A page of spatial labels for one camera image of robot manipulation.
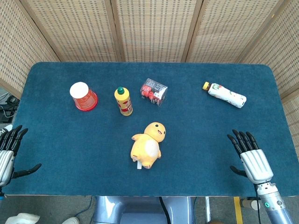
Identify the woven bamboo folding screen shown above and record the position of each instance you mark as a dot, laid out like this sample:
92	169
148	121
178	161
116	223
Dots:
154	30

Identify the cardboard roll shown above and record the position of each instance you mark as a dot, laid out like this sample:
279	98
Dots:
248	204

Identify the clear box with red items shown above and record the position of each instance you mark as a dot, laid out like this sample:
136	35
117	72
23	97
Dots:
153	92

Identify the blue grey robot torso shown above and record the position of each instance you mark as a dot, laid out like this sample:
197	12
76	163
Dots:
109	210

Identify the blue felt table cover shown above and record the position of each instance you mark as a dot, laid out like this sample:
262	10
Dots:
70	144

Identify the black and silver left hand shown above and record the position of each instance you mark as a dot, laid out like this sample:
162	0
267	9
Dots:
5	161

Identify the white bottle with yellow cap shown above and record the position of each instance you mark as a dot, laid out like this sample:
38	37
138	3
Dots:
226	94

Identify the yellow bottle with green cap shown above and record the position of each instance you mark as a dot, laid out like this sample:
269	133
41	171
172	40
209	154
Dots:
125	102

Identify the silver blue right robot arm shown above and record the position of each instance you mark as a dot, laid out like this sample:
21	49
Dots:
274	206

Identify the yellow plush toy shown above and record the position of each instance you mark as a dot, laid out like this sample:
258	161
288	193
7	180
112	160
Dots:
144	147

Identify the white shoe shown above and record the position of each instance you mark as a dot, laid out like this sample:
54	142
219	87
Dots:
70	220
22	219

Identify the red paper cup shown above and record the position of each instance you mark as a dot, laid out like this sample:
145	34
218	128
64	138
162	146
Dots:
85	100

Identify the black and silver right hand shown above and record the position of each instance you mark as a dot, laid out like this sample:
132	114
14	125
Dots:
255	164

